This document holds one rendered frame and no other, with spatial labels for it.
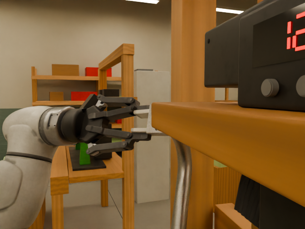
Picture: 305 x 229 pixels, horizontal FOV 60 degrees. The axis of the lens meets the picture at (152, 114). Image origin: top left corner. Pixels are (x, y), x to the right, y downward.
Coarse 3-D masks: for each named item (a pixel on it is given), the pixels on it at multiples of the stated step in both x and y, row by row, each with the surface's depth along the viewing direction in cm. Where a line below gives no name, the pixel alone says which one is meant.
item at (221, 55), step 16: (272, 0) 21; (240, 16) 25; (208, 32) 32; (224, 32) 28; (208, 48) 32; (224, 48) 28; (208, 64) 32; (224, 64) 28; (208, 80) 32; (224, 80) 28
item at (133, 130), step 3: (132, 129) 49; (135, 129) 49; (138, 129) 48; (141, 129) 48; (144, 129) 48; (132, 132) 50; (135, 132) 49; (138, 132) 49; (141, 132) 49; (144, 132) 48; (153, 135) 50; (156, 135) 49; (159, 135) 49; (162, 135) 49; (165, 135) 48
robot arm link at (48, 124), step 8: (48, 112) 59; (56, 112) 57; (64, 112) 58; (40, 120) 58; (48, 120) 57; (56, 120) 56; (40, 128) 58; (48, 128) 57; (56, 128) 56; (48, 136) 57; (56, 136) 56; (56, 144) 59; (64, 144) 58; (72, 144) 59
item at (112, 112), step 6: (120, 108) 53; (126, 108) 52; (132, 108) 50; (90, 114) 55; (96, 114) 55; (102, 114) 54; (108, 114) 54; (114, 114) 53; (120, 114) 53; (126, 114) 53; (132, 114) 53
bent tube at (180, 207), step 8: (152, 128) 46; (176, 144) 54; (184, 144) 54; (184, 152) 54; (184, 160) 55; (184, 168) 55; (184, 176) 54; (176, 184) 55; (184, 184) 53; (176, 192) 54; (184, 192) 53; (176, 200) 53; (184, 200) 52; (176, 208) 52; (184, 208) 52; (176, 216) 51; (184, 216) 51; (176, 224) 51; (184, 224) 51
